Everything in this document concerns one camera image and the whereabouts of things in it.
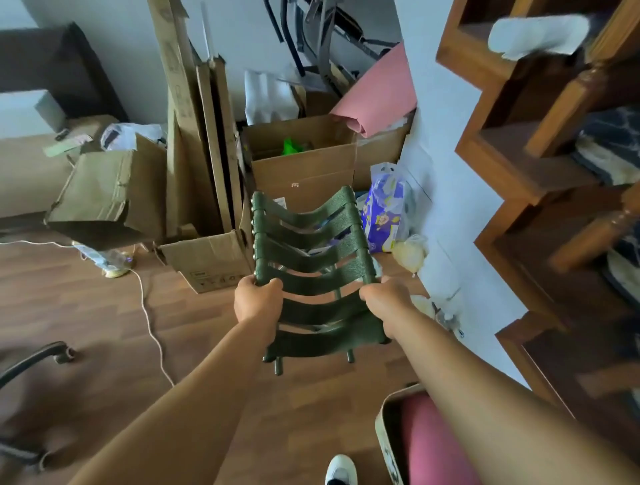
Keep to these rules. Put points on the person's left hand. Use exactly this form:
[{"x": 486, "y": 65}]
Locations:
[{"x": 260, "y": 305}]

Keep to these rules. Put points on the person's right hand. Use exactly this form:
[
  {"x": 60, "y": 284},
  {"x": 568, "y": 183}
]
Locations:
[{"x": 390, "y": 307}]

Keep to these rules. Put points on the green slatted folding stool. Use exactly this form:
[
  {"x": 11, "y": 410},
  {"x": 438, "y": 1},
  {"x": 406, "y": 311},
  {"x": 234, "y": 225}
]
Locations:
[{"x": 320, "y": 345}]

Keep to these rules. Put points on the pink yoga mat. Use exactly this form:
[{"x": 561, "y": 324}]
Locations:
[{"x": 430, "y": 444}]

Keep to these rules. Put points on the person's right forearm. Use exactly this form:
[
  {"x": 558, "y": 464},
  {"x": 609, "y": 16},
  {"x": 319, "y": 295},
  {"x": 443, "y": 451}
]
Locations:
[{"x": 490, "y": 419}]

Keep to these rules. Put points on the person's left forearm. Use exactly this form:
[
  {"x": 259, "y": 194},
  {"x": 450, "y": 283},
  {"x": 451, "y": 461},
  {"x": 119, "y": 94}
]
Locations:
[{"x": 190, "y": 414}]

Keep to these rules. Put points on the person's white right shoe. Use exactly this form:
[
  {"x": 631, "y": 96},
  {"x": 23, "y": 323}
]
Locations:
[{"x": 341, "y": 472}]

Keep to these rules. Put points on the yellowish plastic bag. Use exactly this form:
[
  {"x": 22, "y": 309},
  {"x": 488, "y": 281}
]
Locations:
[{"x": 410, "y": 252}]

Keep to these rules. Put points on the open low cardboard box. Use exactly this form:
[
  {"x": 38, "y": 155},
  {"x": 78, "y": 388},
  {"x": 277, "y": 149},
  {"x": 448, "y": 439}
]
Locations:
[{"x": 210, "y": 262}]

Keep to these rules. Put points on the large open cardboard box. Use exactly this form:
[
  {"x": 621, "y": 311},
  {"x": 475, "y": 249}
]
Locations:
[{"x": 305, "y": 175}]

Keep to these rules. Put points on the plain cardboard box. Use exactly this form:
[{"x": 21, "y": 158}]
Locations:
[{"x": 380, "y": 155}]

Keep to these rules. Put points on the white power strip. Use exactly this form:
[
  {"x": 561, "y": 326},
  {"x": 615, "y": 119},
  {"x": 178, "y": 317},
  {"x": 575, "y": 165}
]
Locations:
[{"x": 112, "y": 262}]

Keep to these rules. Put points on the flat cardboard panels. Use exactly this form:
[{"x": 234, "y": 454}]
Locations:
[{"x": 222, "y": 150}]

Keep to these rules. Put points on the crumpled tilted cardboard box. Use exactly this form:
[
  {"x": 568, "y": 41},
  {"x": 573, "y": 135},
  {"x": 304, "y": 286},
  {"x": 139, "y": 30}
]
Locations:
[{"x": 110, "y": 195}]

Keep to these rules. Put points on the white foam packing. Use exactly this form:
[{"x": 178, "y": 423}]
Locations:
[{"x": 270, "y": 97}]

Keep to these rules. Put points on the pink foam sheet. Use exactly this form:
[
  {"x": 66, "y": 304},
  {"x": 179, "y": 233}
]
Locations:
[{"x": 380, "y": 95}]

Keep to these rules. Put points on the white plastic bag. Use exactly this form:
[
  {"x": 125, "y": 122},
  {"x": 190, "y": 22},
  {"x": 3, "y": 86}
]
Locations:
[{"x": 130, "y": 136}]

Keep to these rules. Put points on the tall flat cardboard box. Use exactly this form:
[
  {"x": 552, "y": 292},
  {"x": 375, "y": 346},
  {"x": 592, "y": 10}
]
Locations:
[{"x": 182, "y": 100}]

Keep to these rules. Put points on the black office chair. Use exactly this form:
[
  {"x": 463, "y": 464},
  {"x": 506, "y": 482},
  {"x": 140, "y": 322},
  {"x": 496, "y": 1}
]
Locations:
[{"x": 30, "y": 360}]

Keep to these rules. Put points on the brown sofa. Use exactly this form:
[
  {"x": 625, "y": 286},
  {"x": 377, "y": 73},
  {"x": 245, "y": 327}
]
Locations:
[{"x": 30, "y": 175}]

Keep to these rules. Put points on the dark patterned stair carpets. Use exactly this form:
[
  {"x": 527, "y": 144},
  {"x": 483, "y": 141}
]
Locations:
[{"x": 615, "y": 140}]

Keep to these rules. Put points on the white box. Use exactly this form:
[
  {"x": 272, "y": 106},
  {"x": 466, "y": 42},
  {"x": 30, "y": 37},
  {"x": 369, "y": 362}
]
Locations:
[{"x": 25, "y": 112}]

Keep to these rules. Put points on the white paper sheet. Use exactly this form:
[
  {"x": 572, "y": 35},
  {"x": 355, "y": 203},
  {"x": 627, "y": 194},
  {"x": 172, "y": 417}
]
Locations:
[{"x": 540, "y": 35}]

